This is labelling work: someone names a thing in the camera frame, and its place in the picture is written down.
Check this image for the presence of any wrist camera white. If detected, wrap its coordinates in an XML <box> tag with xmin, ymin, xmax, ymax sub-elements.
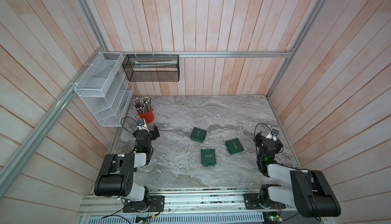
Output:
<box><xmin>266</xmin><ymin>128</ymin><xmax>280</xmax><ymax>141</ymax></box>
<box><xmin>136</xmin><ymin>119</ymin><xmax>149</xmax><ymax>132</ymax></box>

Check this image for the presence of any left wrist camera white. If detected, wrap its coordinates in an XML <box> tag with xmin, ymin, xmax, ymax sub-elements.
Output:
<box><xmin>136</xmin><ymin>119</ymin><xmax>149</xmax><ymax>132</ymax></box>

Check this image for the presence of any right green jewelry box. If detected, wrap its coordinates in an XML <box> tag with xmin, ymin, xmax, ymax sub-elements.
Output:
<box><xmin>225</xmin><ymin>138</ymin><xmax>244</xmax><ymax>155</ymax></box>

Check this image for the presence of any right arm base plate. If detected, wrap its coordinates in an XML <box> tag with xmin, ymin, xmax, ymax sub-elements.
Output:
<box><xmin>243</xmin><ymin>193</ymin><xmax>286</xmax><ymax>210</ymax></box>

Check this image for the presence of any left green jewelry box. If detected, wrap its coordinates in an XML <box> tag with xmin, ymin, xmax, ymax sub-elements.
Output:
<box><xmin>190</xmin><ymin>127</ymin><xmax>207</xmax><ymax>143</ymax></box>

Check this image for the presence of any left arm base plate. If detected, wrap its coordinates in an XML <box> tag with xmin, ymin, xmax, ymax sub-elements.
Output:
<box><xmin>123</xmin><ymin>195</ymin><xmax>165</xmax><ymax>213</ymax></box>

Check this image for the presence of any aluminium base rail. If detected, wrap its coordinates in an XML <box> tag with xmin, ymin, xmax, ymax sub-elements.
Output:
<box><xmin>76</xmin><ymin>188</ymin><xmax>331</xmax><ymax>217</ymax></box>

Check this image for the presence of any green jewelry box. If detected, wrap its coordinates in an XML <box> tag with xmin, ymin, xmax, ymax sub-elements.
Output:
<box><xmin>225</xmin><ymin>138</ymin><xmax>244</xmax><ymax>155</ymax></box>
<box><xmin>190</xmin><ymin>127</ymin><xmax>207</xmax><ymax>143</ymax></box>

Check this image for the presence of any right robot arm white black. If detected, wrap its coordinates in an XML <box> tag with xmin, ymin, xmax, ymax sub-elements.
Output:
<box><xmin>254</xmin><ymin>132</ymin><xmax>341</xmax><ymax>219</ymax></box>

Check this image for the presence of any red pencil cup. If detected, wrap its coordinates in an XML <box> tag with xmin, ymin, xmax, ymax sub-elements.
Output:
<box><xmin>137</xmin><ymin>108</ymin><xmax>154</xmax><ymax>124</ymax></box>

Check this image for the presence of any pencils bundle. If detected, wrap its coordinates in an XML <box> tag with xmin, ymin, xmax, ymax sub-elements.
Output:
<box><xmin>133</xmin><ymin>96</ymin><xmax>152</xmax><ymax>114</ymax></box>

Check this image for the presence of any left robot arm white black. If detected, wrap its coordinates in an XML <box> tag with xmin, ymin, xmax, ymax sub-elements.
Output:
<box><xmin>94</xmin><ymin>126</ymin><xmax>160</xmax><ymax>211</ymax></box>

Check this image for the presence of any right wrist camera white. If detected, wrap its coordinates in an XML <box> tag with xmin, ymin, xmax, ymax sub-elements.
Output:
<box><xmin>266</xmin><ymin>128</ymin><xmax>280</xmax><ymax>141</ymax></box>

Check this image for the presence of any white wire mesh shelf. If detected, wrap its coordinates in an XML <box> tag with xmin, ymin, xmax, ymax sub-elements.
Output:
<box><xmin>74</xmin><ymin>52</ymin><xmax>134</xmax><ymax>127</ymax></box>

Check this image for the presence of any black mesh basket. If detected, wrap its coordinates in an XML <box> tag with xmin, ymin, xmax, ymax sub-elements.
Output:
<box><xmin>122</xmin><ymin>54</ymin><xmax>180</xmax><ymax>82</ymax></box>

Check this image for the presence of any aluminium frame rail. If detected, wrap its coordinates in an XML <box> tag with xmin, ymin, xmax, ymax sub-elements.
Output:
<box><xmin>107</xmin><ymin>51</ymin><xmax>293</xmax><ymax>58</ymax></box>

